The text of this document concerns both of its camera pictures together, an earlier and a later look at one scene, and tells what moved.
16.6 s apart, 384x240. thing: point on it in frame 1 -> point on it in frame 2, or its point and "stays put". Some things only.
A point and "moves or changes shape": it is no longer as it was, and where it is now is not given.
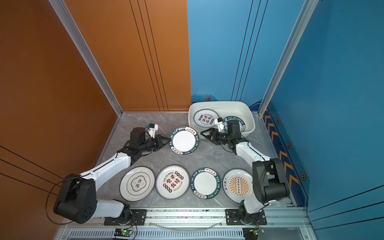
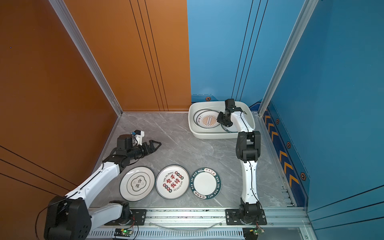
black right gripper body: x=222 y=138 -> x=222 y=118
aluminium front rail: x=298 y=217 stays put
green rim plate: x=185 y=141 moves or changes shape
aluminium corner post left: x=72 y=27 stays put
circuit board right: x=252 y=233 stays put
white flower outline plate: x=137 y=184 stays put
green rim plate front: x=206 y=183 stays put
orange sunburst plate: x=237 y=185 -> x=206 y=118
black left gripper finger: x=163 y=140 -> x=148 y=149
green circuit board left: x=124 y=232 stays put
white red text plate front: x=172 y=182 stays put
